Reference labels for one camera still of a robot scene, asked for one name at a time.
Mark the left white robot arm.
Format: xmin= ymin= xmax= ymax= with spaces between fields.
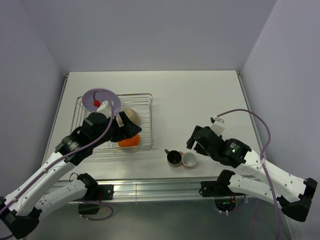
xmin=0 ymin=111 xmax=142 ymax=240

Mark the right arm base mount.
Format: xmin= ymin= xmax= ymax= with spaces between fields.
xmin=198 ymin=181 xmax=247 ymax=216

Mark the orange bowl white inside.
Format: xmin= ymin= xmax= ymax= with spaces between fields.
xmin=117 ymin=134 xmax=141 ymax=148

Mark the aluminium rail frame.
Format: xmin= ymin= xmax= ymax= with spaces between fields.
xmin=24 ymin=176 xmax=287 ymax=203

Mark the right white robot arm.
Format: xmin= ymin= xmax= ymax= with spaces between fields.
xmin=186 ymin=126 xmax=318 ymax=222

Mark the purple plate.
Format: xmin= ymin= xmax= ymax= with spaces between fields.
xmin=81 ymin=88 xmax=122 ymax=115

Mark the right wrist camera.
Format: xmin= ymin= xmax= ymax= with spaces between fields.
xmin=210 ymin=115 xmax=226 ymax=136

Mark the black mug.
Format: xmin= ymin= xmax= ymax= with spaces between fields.
xmin=164 ymin=149 xmax=182 ymax=168

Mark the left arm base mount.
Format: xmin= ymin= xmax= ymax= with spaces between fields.
xmin=78 ymin=184 xmax=114 ymax=217

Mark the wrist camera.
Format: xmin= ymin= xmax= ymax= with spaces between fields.
xmin=210 ymin=115 xmax=226 ymax=136
xmin=93 ymin=100 xmax=111 ymax=118

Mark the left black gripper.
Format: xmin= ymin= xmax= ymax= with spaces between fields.
xmin=91 ymin=111 xmax=142 ymax=148

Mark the wire dish rack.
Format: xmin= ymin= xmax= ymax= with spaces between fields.
xmin=71 ymin=92 xmax=155 ymax=161

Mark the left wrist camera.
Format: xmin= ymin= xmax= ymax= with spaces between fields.
xmin=93 ymin=100 xmax=111 ymax=118

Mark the pink mug white inside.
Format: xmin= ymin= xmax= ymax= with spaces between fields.
xmin=179 ymin=151 xmax=197 ymax=170

